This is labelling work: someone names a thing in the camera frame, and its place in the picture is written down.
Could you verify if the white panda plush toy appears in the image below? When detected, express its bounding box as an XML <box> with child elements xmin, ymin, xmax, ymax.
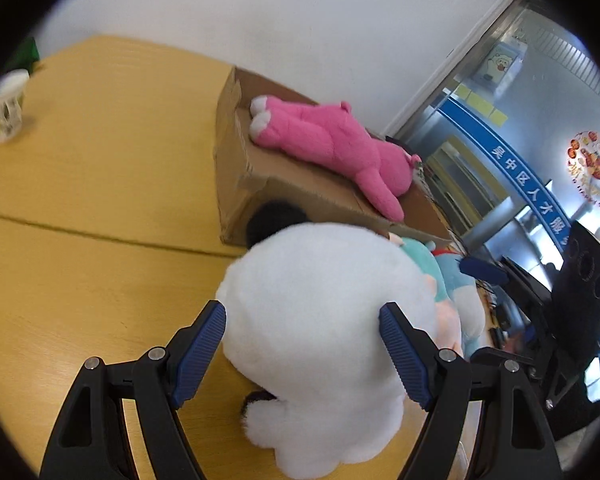
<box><xmin>216</xmin><ymin>200</ymin><xmax>438</xmax><ymax>479</ymax></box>

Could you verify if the blue bear plush toy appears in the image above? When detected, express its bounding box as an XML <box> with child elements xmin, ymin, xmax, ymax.
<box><xmin>432</xmin><ymin>248</ymin><xmax>486</xmax><ymax>358</ymax></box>

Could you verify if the teal pink pig plush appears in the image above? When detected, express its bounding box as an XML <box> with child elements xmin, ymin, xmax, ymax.
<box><xmin>388</xmin><ymin>232</ymin><xmax>463</xmax><ymax>356</ymax></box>

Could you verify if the pink bear plush toy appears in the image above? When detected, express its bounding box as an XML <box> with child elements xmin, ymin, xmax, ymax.
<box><xmin>249</xmin><ymin>96</ymin><xmax>420</xmax><ymax>222</ymax></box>

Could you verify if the brown cardboard box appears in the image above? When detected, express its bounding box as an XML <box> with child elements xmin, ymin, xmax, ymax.
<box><xmin>213</xmin><ymin>66</ymin><xmax>452</xmax><ymax>247</ymax></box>

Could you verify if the white paper cup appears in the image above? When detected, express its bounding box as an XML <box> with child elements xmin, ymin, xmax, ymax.
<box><xmin>0</xmin><ymin>68</ymin><xmax>30</xmax><ymax>144</ymax></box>

